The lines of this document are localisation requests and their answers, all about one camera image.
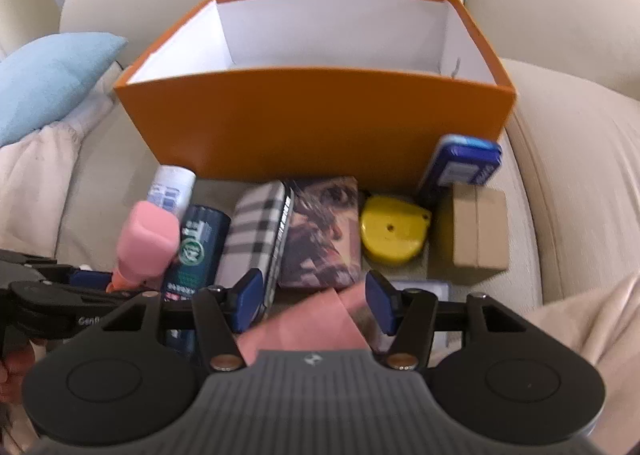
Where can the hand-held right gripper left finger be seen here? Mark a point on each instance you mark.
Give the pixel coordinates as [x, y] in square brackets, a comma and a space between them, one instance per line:
[251, 302]

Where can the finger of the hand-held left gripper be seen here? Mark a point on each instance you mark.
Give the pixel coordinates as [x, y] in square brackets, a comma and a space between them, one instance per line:
[90, 280]
[60, 307]

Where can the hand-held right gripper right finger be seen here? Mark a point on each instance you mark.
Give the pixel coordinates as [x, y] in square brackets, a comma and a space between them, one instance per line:
[379, 305]

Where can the pink bottle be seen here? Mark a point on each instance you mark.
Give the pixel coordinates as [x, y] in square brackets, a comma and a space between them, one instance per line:
[145, 240]

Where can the small brown cardboard box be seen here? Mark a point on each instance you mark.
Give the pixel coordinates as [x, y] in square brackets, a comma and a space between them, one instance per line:
[477, 230]

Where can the orange cardboard box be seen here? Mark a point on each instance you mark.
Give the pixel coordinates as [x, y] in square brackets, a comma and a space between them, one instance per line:
[300, 125]

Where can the person's left hand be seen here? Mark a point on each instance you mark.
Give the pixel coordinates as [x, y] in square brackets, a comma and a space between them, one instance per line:
[11, 372]

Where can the yellow tape measure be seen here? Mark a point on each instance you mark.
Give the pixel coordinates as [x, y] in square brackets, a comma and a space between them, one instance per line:
[390, 235]

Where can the plaid case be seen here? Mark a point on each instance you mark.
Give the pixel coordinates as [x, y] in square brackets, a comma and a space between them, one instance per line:
[250, 230]

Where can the brown picture book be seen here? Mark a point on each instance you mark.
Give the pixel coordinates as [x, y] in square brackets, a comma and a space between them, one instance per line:
[320, 235]

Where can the pale pink blanket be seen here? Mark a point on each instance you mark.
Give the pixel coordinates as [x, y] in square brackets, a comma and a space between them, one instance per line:
[35, 185]

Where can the white bottle with blue label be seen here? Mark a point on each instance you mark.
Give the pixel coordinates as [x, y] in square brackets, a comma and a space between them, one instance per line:
[172, 185]

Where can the blue tin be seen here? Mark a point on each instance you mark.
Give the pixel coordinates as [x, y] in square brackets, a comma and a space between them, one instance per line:
[460, 160]

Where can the light blue pillow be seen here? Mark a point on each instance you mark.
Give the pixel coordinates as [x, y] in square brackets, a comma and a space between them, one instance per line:
[50, 80]

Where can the beige blanket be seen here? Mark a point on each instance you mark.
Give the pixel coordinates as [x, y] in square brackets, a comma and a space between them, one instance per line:
[590, 335]

